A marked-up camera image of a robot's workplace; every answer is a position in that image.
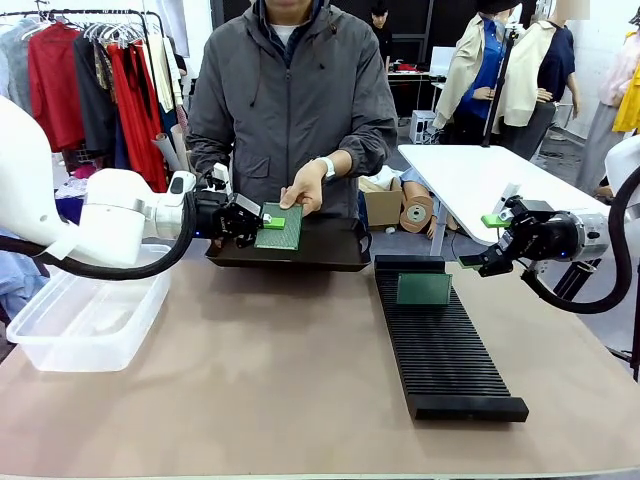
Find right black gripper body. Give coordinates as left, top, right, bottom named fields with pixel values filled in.
left=518, top=198, right=582, bottom=265

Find small dark green PCB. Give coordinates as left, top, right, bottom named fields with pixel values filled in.
left=395, top=272, right=454, bottom=308

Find long red dress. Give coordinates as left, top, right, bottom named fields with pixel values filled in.
left=106, top=42, right=170, bottom=194

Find red shirt on hanger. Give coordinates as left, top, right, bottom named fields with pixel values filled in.
left=26, top=21, right=87, bottom=154

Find light grey garment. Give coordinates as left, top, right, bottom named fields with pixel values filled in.
left=0, top=18, right=37, bottom=116

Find cream hanging garment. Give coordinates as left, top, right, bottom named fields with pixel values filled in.
left=143, top=30, right=187, bottom=115

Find mannequin cream jacket navy top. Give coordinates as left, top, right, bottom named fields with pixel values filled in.
left=499, top=6, right=584, bottom=161

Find black slotted PCB rack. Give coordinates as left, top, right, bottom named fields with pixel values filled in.
left=373, top=254, right=531, bottom=424

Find brown mannequin torso piece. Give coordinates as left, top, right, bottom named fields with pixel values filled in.
left=398, top=169, right=451, bottom=240

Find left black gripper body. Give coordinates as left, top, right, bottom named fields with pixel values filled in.
left=193, top=191, right=240, bottom=242

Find black table leg brace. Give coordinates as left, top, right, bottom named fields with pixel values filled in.
left=551, top=259, right=604, bottom=301

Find white side table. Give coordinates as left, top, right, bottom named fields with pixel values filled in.
left=397, top=143, right=616, bottom=247

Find large green PCB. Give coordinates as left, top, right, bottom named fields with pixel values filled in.
left=253, top=201, right=305, bottom=252

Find dark grey hanging jacket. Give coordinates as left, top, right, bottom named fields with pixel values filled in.
left=72, top=30, right=120, bottom=171

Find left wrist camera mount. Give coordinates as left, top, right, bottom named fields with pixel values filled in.
left=199, top=161, right=232, bottom=195

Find person's right forearm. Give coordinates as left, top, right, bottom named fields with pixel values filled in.
left=185, top=59, right=236, bottom=177

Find white wristwatch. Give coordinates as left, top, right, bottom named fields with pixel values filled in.
left=312, top=156, right=337, bottom=182

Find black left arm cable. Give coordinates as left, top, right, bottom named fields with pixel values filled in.
left=0, top=191, right=200, bottom=282

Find clear plastic box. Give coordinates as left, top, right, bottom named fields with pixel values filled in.
left=5, top=242, right=174, bottom=373

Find mannequin beige coat blue shirt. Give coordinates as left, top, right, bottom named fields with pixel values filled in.
left=431, top=0, right=527, bottom=132

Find person's left forearm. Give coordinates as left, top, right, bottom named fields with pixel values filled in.
left=322, top=64, right=399, bottom=180

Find mannequin pink and yellow clothes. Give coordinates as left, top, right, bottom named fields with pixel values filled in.
left=574, top=13, right=640, bottom=197

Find person's grey jacket torso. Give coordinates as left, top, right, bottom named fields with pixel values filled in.
left=185, top=0, right=399, bottom=224

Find light blue cloth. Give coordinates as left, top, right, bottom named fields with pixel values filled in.
left=0, top=247, right=50, bottom=322

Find beige paper rolls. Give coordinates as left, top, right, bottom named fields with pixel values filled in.
left=151, top=123, right=194, bottom=174

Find brown cardboard box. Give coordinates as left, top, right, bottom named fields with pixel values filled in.
left=358, top=175, right=405, bottom=232

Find black rectangular tray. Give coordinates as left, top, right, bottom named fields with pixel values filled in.
left=204, top=215, right=374, bottom=274

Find black metal clothes rack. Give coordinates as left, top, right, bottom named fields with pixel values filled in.
left=0, top=6, right=175, bottom=196

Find person's left hand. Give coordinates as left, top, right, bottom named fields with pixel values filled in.
left=278, top=158, right=330, bottom=217

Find black tripod pole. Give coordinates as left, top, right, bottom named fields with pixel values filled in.
left=480, top=23, right=520, bottom=149

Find background person in black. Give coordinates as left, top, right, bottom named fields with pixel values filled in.
left=369, top=0, right=394, bottom=71

